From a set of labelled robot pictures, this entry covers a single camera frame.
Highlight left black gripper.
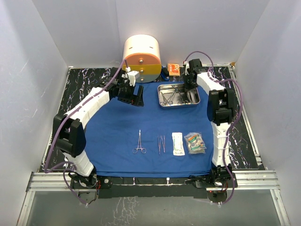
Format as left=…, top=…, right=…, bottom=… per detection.
left=118, top=82, right=143, bottom=107

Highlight steel instrument tray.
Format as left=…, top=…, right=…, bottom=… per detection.
left=158, top=83, right=200, bottom=109

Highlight blue surgical cloth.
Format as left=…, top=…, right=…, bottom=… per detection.
left=85, top=82, right=214, bottom=178

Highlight steel tweezers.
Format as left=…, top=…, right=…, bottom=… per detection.
left=161, top=136, right=166, bottom=153
left=157, top=135, right=161, bottom=155

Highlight steel forceps ring handles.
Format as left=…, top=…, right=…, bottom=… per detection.
left=133, top=130, right=146, bottom=154

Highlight long white green pouch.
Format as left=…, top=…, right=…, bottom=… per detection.
left=172, top=132, right=185, bottom=156

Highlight white blue supply packet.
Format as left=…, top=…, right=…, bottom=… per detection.
left=184, top=132, right=206, bottom=153

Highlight green clear supply packet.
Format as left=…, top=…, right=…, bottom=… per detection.
left=184, top=133, right=202, bottom=154

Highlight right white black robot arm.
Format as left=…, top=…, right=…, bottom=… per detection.
left=183, top=59, right=235, bottom=187

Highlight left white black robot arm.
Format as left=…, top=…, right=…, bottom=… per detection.
left=52, top=67, right=144, bottom=188

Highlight small orange spiral notebook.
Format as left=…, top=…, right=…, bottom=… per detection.
left=167, top=63, right=181, bottom=76

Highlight metal instruments in tray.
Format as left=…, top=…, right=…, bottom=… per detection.
left=158, top=89, right=200, bottom=107

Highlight blue black clip tool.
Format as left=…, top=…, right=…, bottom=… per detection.
left=160, top=67, right=169, bottom=81

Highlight round three-drawer storage box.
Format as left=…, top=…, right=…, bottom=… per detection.
left=123, top=34, right=162, bottom=83

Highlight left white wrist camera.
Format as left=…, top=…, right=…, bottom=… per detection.
left=125, top=67, right=140, bottom=87

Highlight aluminium frame rail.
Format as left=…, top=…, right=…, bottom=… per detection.
left=17, top=170, right=290, bottom=226

